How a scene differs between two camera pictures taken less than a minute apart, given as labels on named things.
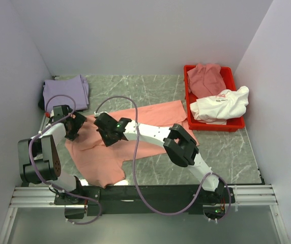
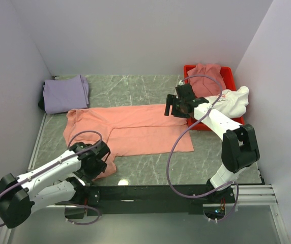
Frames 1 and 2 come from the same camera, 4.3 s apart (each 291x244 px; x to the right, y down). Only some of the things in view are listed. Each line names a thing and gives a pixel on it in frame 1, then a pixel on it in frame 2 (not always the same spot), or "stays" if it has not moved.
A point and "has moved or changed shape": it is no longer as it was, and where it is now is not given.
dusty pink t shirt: [205, 81] stays
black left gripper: [78, 120] -> [100, 166]
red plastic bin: [230, 80] stays
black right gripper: [108, 143] -> [171, 100]
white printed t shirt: [226, 104] stays
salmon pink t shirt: [102, 165] has moved or changed shape
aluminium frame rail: [41, 197] stays
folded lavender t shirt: [76, 87] stays
